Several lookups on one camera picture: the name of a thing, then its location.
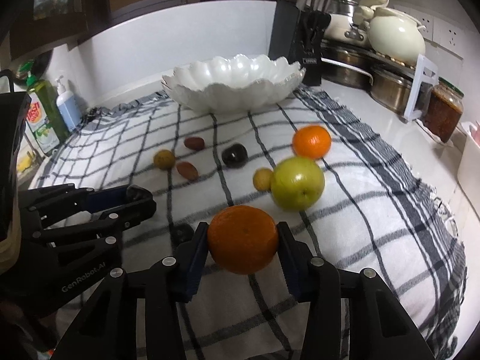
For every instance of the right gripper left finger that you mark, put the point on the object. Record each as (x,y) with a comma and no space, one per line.
(191,256)

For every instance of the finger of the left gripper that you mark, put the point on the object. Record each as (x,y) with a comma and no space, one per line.
(66,199)
(110,222)

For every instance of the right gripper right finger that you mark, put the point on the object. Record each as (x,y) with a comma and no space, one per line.
(293,263)

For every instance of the dark plum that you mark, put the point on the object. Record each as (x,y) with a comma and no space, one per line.
(180,233)
(235,156)

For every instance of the yellow longan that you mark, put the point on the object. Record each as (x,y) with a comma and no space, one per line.
(164,160)
(262,179)

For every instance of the orange tangerine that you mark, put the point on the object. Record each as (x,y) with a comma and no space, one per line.
(242,239)
(312,141)

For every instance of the green apple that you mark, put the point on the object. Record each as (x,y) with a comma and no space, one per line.
(297,183)

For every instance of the yellow sponge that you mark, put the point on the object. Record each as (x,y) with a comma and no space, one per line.
(24,162)

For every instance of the green dish soap bottle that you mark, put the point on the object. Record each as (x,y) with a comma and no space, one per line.
(44,120)

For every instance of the blue pump soap bottle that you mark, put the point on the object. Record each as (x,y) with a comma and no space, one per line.
(67,106)

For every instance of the white scalloped ceramic bowl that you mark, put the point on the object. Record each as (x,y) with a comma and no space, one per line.
(232,85)

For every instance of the steel pot left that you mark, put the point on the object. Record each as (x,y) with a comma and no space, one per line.
(347,66)

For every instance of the steel pot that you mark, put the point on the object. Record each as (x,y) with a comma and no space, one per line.
(390,89)
(347,66)

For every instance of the white plastic basin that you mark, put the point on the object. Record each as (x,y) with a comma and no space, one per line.
(468,174)

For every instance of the steel pot lower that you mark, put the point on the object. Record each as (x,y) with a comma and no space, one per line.
(390,89)

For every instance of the glass jar red sauce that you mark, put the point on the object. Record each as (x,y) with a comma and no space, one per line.
(444,110)

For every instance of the pink plastic colander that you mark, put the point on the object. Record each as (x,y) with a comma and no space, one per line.
(474,130)

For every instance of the black knife block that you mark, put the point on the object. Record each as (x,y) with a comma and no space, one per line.
(297,32)

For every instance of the white pot with lid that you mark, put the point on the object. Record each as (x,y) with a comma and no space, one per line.
(341,27)

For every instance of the cream ceramic pot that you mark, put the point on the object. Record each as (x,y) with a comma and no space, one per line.
(396,35)

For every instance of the wall power sockets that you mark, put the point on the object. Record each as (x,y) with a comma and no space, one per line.
(438,31)

